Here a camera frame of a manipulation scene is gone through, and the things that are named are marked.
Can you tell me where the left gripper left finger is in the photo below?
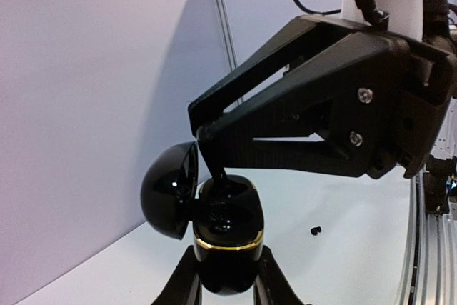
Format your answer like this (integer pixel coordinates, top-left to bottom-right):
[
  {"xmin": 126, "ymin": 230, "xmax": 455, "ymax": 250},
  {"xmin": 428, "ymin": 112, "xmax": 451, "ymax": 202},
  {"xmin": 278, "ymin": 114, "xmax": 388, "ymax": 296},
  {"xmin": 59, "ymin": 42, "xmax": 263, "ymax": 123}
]
[{"xmin": 151, "ymin": 246, "xmax": 202, "ymax": 305}]

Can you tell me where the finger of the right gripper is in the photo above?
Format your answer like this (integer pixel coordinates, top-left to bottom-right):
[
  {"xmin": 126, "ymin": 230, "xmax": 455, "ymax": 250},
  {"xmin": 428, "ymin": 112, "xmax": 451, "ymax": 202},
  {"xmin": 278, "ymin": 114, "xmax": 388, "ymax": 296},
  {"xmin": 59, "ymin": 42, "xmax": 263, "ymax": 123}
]
[
  {"xmin": 196, "ymin": 31, "xmax": 393, "ymax": 184},
  {"xmin": 188, "ymin": 16, "xmax": 374, "ymax": 136}
]

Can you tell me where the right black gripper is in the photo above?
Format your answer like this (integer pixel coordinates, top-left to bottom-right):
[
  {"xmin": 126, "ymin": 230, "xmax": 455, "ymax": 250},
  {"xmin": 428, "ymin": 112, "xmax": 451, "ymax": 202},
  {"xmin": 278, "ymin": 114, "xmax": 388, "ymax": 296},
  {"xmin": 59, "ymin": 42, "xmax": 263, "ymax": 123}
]
[{"xmin": 331, "ymin": 35, "xmax": 452, "ymax": 179}]

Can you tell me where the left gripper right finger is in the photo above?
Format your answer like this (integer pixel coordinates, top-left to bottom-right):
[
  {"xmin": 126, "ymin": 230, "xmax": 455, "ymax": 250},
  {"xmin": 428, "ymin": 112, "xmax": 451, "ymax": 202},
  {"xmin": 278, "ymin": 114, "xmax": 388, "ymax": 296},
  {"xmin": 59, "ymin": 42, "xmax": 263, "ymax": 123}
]
[{"xmin": 253, "ymin": 246, "xmax": 304, "ymax": 305}]

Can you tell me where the glossy black charging case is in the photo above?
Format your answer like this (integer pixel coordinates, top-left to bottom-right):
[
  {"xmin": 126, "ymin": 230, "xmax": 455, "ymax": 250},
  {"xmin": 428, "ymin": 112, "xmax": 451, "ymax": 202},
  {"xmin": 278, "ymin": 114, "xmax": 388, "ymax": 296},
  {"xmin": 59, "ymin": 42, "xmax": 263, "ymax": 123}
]
[{"xmin": 140, "ymin": 142, "xmax": 264, "ymax": 296}]

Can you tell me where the black stem earbud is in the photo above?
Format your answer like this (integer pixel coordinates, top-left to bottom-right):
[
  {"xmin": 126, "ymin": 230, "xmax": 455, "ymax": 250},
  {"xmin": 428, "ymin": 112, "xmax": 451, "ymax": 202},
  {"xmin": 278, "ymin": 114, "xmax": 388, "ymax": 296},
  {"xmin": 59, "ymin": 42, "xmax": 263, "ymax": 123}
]
[{"xmin": 211, "ymin": 169, "xmax": 229, "ymax": 186}]

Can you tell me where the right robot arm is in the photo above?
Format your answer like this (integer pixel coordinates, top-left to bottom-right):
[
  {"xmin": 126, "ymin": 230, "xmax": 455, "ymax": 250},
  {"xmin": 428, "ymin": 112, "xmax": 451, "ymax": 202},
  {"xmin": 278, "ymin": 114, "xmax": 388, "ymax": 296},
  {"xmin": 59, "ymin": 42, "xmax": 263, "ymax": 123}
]
[{"xmin": 189, "ymin": 0, "xmax": 456, "ymax": 183}]

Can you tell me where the black hook earbud centre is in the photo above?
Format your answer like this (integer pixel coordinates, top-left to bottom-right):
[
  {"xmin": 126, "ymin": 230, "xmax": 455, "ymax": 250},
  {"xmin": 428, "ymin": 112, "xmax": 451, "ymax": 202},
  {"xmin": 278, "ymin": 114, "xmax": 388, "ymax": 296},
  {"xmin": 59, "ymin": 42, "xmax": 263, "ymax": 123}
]
[{"xmin": 310, "ymin": 226, "xmax": 322, "ymax": 236}]

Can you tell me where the right aluminium frame post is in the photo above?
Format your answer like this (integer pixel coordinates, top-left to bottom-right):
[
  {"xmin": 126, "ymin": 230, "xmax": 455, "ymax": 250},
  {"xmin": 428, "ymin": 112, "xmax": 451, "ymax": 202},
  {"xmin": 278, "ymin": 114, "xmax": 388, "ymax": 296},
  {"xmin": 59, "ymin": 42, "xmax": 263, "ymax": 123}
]
[{"xmin": 215, "ymin": 0, "xmax": 238, "ymax": 71}]

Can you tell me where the aluminium front rail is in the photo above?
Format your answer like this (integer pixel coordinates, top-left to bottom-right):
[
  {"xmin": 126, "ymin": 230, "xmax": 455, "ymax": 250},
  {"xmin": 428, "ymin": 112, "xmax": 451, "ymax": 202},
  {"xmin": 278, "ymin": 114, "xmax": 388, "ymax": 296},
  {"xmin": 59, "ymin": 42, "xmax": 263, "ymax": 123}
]
[{"xmin": 393, "ymin": 171, "xmax": 456, "ymax": 304}]

